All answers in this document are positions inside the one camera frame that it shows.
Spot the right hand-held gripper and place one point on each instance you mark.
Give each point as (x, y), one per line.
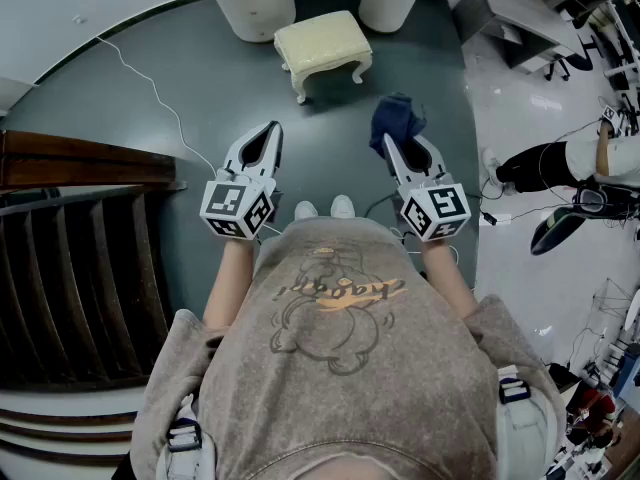
(440, 208)

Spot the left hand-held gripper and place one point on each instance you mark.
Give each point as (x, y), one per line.
(225, 203)

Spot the dark blue cloth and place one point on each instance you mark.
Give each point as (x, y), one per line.
(395, 118)

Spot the cream upholstered footstool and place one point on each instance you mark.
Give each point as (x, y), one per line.
(320, 38)

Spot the person's left forearm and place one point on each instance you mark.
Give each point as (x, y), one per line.
(230, 278)

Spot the person's right forearm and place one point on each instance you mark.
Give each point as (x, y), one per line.
(445, 278)

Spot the white curved desk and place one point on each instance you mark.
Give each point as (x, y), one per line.
(250, 3)

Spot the person's left white shoe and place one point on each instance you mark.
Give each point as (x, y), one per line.
(305, 210)

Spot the person's white shoe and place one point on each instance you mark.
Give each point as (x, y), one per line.
(305, 210)
(343, 205)

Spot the person's right white shoe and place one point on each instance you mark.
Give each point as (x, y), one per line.
(343, 205)

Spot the black power adapter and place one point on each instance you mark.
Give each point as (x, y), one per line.
(489, 218)

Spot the black office chair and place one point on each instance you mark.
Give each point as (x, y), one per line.
(562, 65)

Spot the grey desk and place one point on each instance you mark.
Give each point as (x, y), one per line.
(520, 13)

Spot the dark wooden chair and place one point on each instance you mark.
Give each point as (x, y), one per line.
(75, 268)

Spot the person's grey-brown printed shirt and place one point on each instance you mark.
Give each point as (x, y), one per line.
(340, 368)

